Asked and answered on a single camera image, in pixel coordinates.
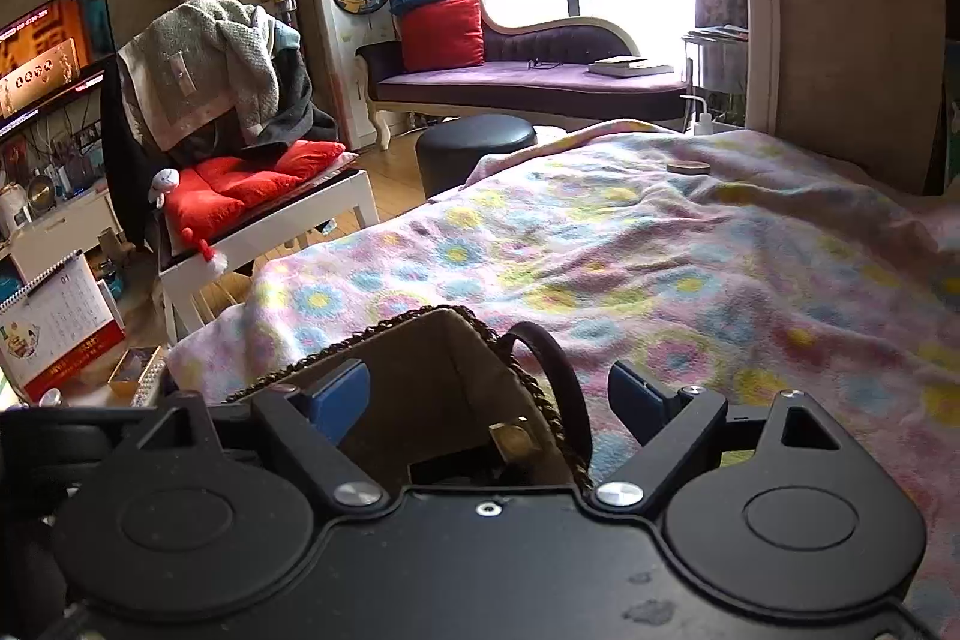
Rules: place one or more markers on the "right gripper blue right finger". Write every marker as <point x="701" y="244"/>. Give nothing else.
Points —
<point x="679" y="431"/>

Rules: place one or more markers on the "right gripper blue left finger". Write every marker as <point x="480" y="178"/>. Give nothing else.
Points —
<point x="308" y="425"/>

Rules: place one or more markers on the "gold lipstick tube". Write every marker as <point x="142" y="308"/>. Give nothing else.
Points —
<point x="515" y="440"/>

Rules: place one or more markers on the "black powder compact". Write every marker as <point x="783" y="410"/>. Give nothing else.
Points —
<point x="474" y="467"/>

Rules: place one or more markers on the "white remote control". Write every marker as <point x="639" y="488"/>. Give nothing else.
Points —
<point x="150" y="383"/>

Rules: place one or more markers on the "woven basket with fabric lining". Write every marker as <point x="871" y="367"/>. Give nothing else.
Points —
<point x="439" y="378"/>

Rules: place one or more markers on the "desk calendar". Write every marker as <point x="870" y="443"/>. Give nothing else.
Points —
<point x="55" y="326"/>

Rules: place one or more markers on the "floral fleece blanket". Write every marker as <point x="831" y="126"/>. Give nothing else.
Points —
<point x="779" y="269"/>

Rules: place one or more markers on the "white chair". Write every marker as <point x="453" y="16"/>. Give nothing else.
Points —
<point x="183" y="272"/>

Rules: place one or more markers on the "white tv cabinet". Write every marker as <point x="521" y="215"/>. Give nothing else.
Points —
<point x="73" y="225"/>

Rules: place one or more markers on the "red seat cushion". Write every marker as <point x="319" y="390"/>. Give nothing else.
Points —
<point x="220" y="194"/>

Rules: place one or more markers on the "small brown flat object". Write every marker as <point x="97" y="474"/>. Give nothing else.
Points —
<point x="688" y="167"/>

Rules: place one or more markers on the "black round stool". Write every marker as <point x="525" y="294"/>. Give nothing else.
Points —
<point x="448" y="152"/>

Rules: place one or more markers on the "white charger plug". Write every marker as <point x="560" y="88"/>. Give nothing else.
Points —
<point x="701" y="120"/>

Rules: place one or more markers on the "book on chaise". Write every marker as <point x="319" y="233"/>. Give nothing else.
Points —
<point x="623" y="67"/>

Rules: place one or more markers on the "purple chaise lounge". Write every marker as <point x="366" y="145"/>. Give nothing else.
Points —
<point x="535" y="71"/>

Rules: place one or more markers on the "grey blanket on chair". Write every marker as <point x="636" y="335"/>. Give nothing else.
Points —
<point x="200" y="60"/>

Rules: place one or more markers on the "red pillow on chaise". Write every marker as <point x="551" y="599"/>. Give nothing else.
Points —
<point x="442" y="35"/>

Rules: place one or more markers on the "television screen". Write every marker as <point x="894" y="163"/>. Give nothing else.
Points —
<point x="55" y="51"/>

